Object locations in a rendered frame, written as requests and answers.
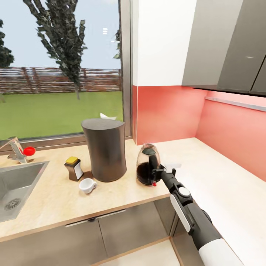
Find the paper coffee filter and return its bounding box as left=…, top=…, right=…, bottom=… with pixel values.
left=100, top=113, right=116, bottom=120

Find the bottle of coffee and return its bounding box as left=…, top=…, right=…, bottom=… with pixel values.
left=64, top=156, right=84, bottom=181

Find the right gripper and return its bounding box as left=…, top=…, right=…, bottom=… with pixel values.
left=150, top=164, right=176, bottom=185

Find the coffee cup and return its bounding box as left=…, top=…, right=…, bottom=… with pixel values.
left=79, top=178, right=97, bottom=194

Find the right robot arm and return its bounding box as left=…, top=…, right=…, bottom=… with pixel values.
left=150, top=163, right=244, bottom=266

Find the electric kettle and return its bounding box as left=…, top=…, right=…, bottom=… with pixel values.
left=136, top=144, right=161, bottom=186

